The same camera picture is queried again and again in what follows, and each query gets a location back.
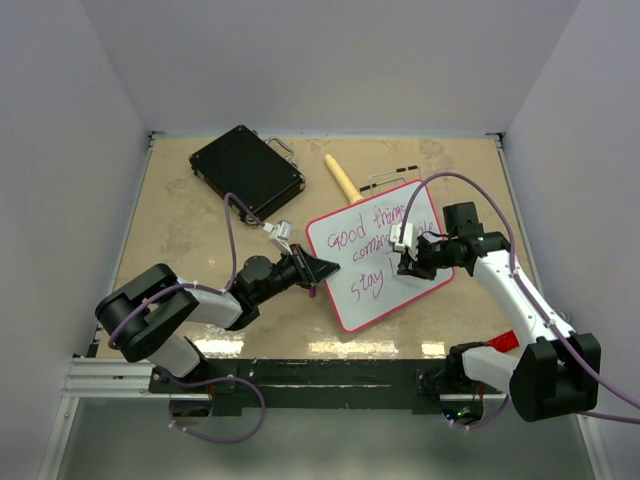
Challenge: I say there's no wire whiteboard stand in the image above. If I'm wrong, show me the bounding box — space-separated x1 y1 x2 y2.
358 165 421 196

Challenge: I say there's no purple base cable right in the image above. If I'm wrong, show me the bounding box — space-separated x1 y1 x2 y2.
448 394 511 431

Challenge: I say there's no beige wooden handle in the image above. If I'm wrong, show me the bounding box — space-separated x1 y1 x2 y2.
324 154 364 204

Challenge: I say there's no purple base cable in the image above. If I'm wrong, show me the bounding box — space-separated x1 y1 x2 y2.
167 375 266 444
448 394 511 431

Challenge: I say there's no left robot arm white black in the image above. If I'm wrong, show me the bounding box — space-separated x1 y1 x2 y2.
95 244 340 392

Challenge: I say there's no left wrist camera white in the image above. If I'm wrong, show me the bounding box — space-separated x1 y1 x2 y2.
269 220 293 255

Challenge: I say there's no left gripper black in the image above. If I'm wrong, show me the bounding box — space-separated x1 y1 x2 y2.
254 244 339 306

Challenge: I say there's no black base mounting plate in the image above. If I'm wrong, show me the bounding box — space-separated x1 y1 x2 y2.
148 357 506 417

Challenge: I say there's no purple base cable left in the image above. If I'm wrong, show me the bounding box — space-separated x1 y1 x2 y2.
167 375 266 444

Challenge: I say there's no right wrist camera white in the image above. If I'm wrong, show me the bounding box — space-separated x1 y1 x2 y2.
389 222 418 256

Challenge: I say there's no whiteboard with pink frame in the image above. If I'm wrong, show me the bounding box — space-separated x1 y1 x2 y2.
306 180 454 332

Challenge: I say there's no black hard case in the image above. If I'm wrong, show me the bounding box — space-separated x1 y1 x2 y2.
189 125 306 225

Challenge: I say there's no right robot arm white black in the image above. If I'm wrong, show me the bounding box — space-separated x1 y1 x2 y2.
389 202 601 422

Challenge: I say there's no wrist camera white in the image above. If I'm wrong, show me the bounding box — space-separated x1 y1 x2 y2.
389 222 418 256
269 220 293 255

